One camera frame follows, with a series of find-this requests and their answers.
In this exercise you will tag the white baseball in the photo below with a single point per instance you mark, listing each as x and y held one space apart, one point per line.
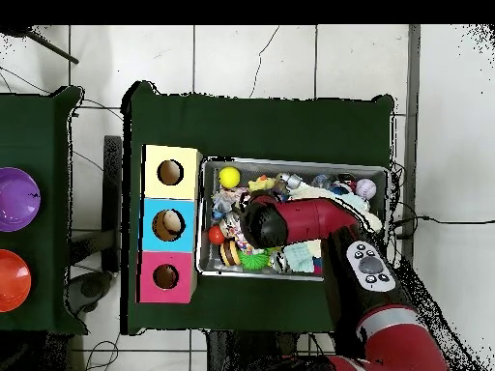
366 189

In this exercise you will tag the shallow clear mesh bin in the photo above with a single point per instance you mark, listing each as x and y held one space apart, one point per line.
207 181

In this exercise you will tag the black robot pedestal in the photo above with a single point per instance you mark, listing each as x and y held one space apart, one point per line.
232 353

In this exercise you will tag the red-orange ball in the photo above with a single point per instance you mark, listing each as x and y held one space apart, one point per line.
216 235

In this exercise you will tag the purple round disc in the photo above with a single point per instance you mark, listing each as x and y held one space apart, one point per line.
17 199

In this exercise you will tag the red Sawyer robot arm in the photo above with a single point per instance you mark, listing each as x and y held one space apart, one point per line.
317 220

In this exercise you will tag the black tripod leg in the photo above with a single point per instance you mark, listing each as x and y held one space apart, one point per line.
50 47

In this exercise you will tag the brown striped burger toy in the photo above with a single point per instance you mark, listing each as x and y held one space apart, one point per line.
230 253

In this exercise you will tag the wooden three-hole sorting box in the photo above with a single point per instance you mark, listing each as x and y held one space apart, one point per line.
185 239

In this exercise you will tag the yellow duck plush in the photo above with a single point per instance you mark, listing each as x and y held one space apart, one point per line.
261 183

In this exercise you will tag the silver plastic toy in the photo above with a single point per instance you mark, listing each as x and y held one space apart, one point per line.
292 179

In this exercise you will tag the dark green tablecloth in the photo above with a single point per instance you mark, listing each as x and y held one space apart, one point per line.
34 135
263 127

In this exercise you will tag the orange plastic bowl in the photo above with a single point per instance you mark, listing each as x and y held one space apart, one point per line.
13 280

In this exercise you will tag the yellow ball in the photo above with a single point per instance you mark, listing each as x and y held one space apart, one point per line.
229 177

